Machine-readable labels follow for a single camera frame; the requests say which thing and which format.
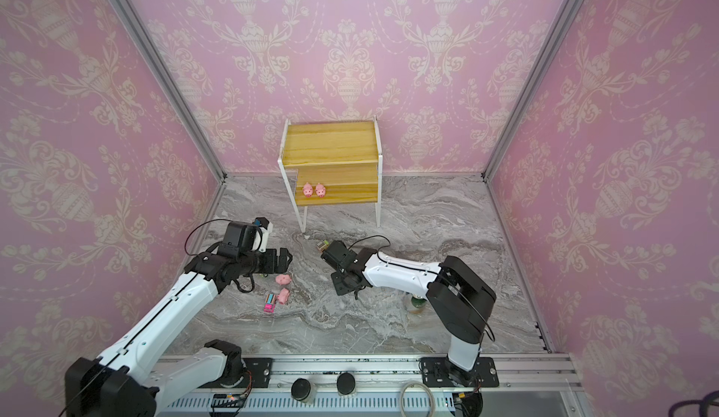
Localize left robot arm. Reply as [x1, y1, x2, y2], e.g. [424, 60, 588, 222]
[61, 218, 292, 416]

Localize green can gold lid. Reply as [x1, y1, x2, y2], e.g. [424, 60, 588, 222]
[407, 296, 427, 314]

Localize wooden two-tier shelf white frame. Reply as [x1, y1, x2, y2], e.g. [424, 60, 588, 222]
[277, 119, 384, 232]

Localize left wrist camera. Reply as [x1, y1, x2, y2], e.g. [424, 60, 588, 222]
[253, 217, 273, 252]

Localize black round knob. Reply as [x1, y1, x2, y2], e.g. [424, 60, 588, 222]
[336, 372, 357, 396]
[290, 378, 316, 404]

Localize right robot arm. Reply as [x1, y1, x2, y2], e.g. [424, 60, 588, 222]
[321, 241, 496, 388]

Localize pink toy pig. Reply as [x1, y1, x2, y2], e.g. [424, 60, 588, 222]
[303, 182, 314, 197]
[277, 288, 290, 305]
[315, 183, 327, 198]
[275, 274, 291, 286]

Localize pink blue toy truck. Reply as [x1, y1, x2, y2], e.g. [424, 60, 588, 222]
[263, 293, 277, 314]

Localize coiled white cable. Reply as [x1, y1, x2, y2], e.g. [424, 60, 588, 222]
[398, 381, 436, 417]

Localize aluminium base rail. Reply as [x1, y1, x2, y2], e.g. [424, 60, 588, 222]
[243, 353, 583, 392]

